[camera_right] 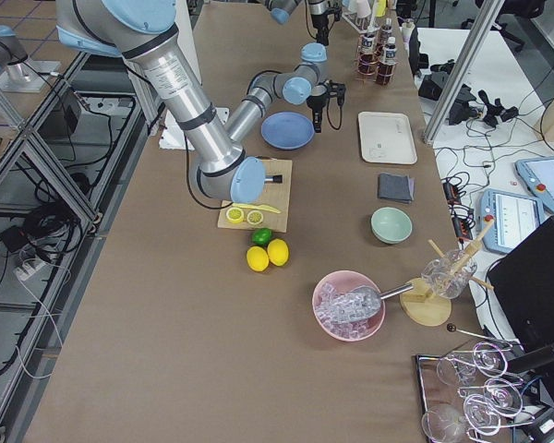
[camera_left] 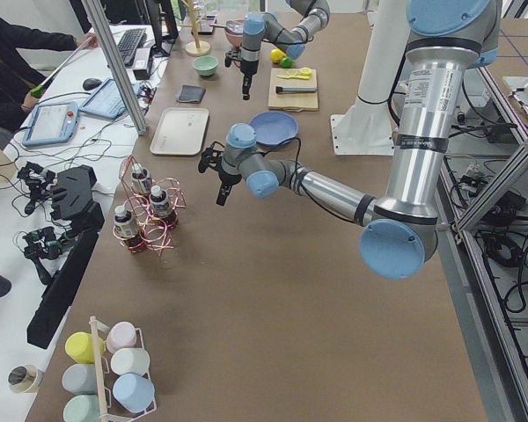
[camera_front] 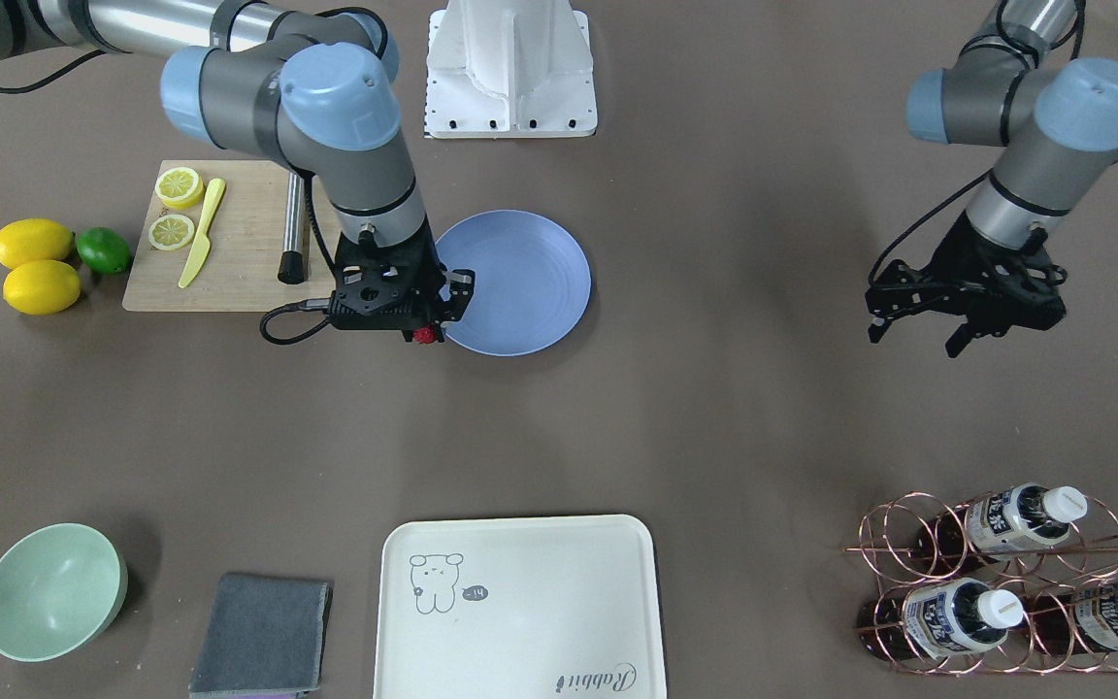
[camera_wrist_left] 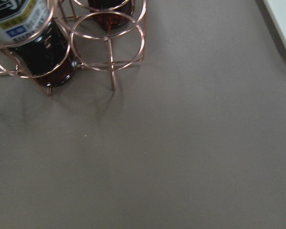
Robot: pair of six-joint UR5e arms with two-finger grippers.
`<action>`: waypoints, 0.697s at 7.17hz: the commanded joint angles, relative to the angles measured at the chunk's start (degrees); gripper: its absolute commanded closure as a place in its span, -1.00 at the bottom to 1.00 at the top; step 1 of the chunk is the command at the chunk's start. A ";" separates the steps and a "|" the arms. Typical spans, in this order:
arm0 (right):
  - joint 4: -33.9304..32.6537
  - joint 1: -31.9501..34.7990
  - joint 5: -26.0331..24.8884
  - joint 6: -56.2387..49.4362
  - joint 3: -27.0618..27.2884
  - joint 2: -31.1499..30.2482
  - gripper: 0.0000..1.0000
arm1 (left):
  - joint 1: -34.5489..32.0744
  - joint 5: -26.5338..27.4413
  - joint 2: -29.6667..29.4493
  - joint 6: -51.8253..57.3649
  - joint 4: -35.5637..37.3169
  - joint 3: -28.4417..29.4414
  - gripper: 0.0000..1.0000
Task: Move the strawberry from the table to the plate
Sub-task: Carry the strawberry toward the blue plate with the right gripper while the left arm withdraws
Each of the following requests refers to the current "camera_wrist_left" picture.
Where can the front tea bottle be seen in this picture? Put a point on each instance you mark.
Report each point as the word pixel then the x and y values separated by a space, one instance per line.
pixel 37 40

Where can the back right tea bottle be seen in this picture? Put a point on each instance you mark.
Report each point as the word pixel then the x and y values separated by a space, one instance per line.
pixel 108 20

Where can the cream rabbit tray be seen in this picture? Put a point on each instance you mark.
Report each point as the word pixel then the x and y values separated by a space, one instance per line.
pixel 277 11

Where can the copper wire bottle rack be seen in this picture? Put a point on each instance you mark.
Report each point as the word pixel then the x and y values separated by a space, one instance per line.
pixel 74 18

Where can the tea bottle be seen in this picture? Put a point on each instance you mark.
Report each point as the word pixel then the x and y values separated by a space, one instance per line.
pixel 108 20
pixel 37 40

